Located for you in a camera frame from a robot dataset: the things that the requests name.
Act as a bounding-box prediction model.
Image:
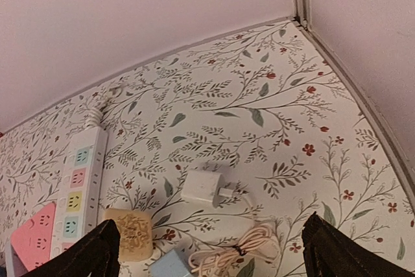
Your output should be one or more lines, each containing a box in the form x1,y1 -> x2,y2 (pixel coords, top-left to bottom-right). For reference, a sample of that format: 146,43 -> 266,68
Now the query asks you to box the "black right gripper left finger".
25,219 -> 121,277

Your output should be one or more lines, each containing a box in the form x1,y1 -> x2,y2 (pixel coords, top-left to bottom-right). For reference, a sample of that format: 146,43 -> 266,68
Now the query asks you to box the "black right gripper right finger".
302,213 -> 412,277

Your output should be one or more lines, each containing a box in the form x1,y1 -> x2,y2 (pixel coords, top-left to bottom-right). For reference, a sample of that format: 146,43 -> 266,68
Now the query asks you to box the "beige cube socket plug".
102,208 -> 153,262

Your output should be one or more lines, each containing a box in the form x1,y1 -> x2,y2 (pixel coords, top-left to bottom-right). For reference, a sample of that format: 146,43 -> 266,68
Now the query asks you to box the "white power strip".
50,86 -> 122,259

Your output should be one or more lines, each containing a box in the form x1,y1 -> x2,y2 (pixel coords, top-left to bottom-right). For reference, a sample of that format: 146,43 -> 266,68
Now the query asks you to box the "pink triangular socket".
10,202 -> 56,271

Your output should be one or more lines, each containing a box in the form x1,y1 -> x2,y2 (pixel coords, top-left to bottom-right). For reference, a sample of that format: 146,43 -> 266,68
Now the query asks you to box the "grey-blue power strip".
5,241 -> 28,277

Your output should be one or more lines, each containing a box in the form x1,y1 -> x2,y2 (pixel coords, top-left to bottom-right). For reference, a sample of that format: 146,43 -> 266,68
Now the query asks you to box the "light blue small adapter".
150,249 -> 192,277

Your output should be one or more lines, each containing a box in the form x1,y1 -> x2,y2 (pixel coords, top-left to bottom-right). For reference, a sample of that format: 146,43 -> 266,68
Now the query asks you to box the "white small charger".
180,170 -> 252,208

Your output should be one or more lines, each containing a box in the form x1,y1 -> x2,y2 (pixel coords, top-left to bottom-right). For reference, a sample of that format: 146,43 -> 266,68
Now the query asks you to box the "floral patterned table mat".
1,21 -> 414,276

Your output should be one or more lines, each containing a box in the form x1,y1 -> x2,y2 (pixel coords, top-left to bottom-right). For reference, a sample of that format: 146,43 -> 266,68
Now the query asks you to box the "beige bundled thin cable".
187,192 -> 279,277

